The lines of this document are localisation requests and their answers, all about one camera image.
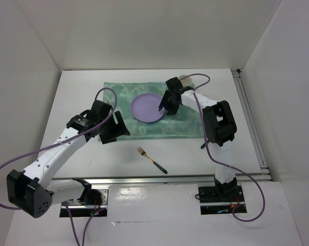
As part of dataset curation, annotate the aluminium rail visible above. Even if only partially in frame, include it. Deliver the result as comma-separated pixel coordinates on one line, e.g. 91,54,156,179
231,69,273,181
50,172,272,185

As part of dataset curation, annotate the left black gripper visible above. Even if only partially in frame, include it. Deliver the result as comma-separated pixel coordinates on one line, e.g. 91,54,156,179
99,111,130,144

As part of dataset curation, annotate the blue mug white inside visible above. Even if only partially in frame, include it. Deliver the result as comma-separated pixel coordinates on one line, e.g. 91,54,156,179
178,75,195,88

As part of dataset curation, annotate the gold fork black handle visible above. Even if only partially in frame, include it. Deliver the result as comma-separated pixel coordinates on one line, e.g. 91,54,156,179
137,147,168,174

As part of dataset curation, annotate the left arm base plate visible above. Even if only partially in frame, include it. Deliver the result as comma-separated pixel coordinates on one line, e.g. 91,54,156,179
61,185,109,213

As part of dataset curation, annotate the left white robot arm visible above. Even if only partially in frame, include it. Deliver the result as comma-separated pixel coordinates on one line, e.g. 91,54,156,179
7,100,130,218

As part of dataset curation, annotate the aluminium front rail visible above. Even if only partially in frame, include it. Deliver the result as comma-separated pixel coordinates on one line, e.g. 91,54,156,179
50,172,272,185

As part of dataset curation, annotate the purple plate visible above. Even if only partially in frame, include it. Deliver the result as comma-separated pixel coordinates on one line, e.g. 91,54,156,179
130,93,165,123

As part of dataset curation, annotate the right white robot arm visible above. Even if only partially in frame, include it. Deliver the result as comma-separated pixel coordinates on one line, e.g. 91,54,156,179
159,77,237,201

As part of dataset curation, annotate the aluminium right side rail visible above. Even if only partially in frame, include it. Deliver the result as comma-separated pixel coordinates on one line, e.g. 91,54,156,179
231,69,273,181

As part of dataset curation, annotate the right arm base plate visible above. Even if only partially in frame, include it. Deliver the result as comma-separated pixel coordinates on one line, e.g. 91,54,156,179
195,186,245,203

